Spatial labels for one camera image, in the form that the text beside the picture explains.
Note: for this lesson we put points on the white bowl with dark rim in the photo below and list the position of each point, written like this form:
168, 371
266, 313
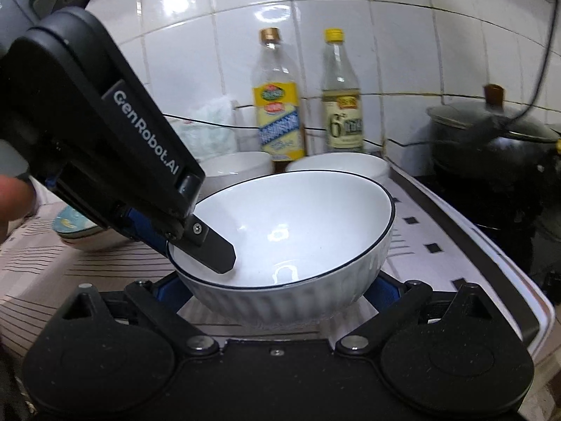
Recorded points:
337, 164
239, 166
298, 228

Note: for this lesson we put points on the black cooking pot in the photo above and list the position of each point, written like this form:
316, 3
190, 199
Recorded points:
482, 153

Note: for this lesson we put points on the pink bunny print plate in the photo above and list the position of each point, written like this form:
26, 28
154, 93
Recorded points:
94, 243

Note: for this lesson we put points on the yellow label oil bottle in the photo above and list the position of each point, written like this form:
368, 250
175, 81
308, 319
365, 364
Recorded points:
278, 118

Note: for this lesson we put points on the clear vinegar bottle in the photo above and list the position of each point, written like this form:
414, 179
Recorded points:
344, 118

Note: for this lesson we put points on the black stove top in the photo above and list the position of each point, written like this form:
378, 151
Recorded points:
482, 210

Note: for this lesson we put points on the blue fried egg plate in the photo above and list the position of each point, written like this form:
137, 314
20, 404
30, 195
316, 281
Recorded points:
70, 223

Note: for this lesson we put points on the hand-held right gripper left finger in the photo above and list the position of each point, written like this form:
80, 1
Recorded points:
165, 288

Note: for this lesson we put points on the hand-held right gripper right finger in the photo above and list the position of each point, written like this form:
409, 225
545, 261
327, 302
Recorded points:
382, 290

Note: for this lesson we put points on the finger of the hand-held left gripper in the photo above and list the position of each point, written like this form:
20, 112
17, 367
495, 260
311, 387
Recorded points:
206, 248
140, 228

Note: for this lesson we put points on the white plastic bag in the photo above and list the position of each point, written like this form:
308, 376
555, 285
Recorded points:
210, 133

